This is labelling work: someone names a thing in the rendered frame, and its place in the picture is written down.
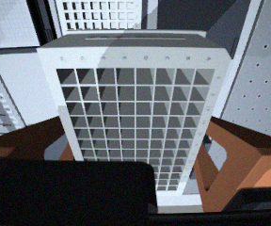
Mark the grey flat base plate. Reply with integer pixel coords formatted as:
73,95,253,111
183,0,271,195

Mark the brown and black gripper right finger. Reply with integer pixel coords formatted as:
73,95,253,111
193,116,271,213

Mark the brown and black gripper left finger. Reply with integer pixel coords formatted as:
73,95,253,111
0,116,75,161

